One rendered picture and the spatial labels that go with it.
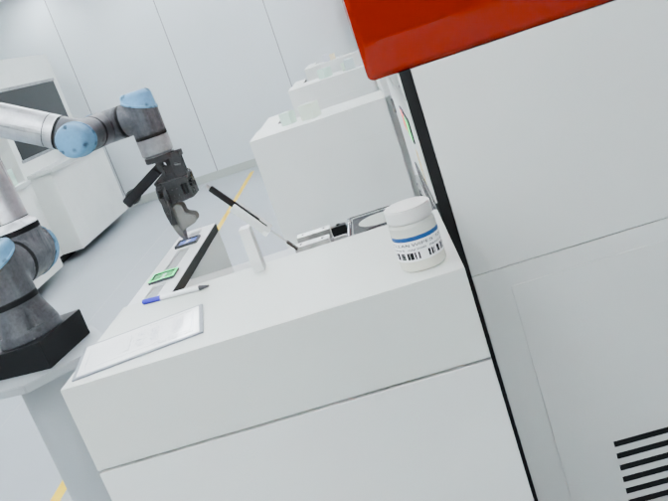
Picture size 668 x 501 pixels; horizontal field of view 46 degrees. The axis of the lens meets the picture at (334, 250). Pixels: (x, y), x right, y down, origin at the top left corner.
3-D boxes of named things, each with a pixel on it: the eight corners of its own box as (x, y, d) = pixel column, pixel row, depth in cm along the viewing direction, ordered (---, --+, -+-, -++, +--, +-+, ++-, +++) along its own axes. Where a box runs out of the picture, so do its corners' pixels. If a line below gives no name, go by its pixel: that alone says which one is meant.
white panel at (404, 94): (427, 186, 226) (387, 49, 215) (471, 276, 148) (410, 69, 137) (417, 189, 226) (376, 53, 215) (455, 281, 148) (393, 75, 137)
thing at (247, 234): (284, 258, 146) (260, 191, 143) (283, 264, 142) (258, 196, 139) (253, 267, 147) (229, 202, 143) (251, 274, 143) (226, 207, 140)
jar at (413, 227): (443, 250, 121) (426, 192, 119) (449, 262, 115) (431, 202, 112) (400, 262, 122) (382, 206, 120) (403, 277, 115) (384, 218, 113)
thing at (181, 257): (234, 271, 207) (215, 222, 203) (196, 359, 154) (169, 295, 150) (201, 281, 208) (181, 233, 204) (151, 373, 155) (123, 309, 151)
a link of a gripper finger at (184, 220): (202, 237, 186) (188, 201, 184) (179, 245, 187) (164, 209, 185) (205, 234, 189) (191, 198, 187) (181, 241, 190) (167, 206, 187)
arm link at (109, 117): (63, 123, 177) (105, 108, 174) (84, 115, 187) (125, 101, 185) (77, 156, 179) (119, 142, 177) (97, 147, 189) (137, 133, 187)
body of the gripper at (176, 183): (194, 200, 183) (175, 150, 180) (160, 211, 184) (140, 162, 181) (200, 192, 190) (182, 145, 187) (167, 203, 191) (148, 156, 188)
